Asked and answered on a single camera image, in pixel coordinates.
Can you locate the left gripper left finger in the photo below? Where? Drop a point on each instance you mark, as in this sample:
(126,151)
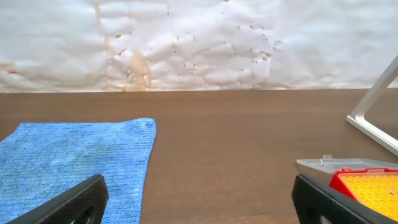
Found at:
(84,196)

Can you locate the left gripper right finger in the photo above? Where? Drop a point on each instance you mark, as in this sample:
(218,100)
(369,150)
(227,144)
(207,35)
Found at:
(314,199)

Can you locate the blue cloth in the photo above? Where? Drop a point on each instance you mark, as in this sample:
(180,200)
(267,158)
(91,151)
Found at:
(71,155)

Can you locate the red and yellow tip box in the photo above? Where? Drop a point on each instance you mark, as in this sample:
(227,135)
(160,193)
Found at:
(373,189)

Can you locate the white and blue stand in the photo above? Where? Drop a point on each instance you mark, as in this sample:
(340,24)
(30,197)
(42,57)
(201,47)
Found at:
(373,130)

